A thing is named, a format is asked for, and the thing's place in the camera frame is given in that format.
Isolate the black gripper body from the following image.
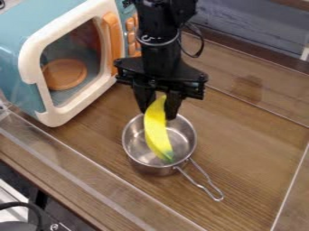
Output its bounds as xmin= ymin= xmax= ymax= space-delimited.
xmin=114 ymin=43 xmax=208 ymax=99

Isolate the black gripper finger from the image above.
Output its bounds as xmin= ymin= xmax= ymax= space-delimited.
xmin=133 ymin=83 xmax=156 ymax=113
xmin=165 ymin=90 xmax=184 ymax=120

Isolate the yellow toy banana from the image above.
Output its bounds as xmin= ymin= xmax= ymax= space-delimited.
xmin=144 ymin=95 xmax=174 ymax=162

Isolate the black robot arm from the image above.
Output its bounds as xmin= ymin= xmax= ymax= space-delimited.
xmin=114 ymin=0 xmax=209 ymax=120

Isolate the orange microwave turntable plate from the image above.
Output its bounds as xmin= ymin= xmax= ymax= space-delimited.
xmin=43 ymin=59 xmax=87 ymax=90

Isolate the blue toy microwave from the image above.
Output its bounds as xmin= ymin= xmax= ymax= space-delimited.
xmin=0 ymin=0 xmax=142 ymax=127

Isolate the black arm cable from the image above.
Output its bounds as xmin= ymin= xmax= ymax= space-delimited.
xmin=180 ymin=21 xmax=205 ymax=59

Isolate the silver pot with wire handle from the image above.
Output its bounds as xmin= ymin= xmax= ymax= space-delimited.
xmin=122 ymin=114 xmax=225 ymax=201

